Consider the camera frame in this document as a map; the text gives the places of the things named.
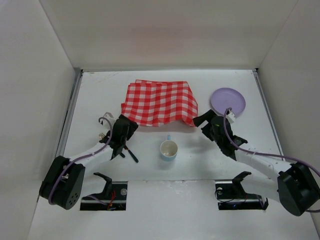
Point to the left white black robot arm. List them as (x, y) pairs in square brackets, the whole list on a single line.
[(69, 179)]

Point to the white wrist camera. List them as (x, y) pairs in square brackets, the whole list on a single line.
[(230, 116), (106, 119)]

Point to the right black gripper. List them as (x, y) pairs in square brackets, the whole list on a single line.
[(207, 125)]

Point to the light blue mug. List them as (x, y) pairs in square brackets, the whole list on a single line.
[(168, 149)]

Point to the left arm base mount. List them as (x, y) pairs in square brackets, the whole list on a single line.
[(101, 193)]

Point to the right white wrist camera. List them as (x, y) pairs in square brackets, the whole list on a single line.
[(230, 116)]

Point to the lilac round plate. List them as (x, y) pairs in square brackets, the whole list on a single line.
[(224, 98)]

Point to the aluminium table edge rail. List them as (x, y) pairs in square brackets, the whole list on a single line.
[(270, 119)]

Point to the gold knife teal handle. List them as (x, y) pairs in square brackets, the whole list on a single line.
[(132, 154)]

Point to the red white checkered cloth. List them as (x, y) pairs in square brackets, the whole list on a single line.
[(157, 103)]

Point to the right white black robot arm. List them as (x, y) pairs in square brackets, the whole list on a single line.
[(286, 179)]

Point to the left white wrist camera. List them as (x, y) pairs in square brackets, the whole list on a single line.
[(106, 119)]

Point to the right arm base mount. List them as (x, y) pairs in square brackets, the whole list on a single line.
[(231, 196)]

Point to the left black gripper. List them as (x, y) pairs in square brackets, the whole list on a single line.
[(119, 146)]

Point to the gold fork teal handle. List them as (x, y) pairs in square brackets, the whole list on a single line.
[(101, 135)]

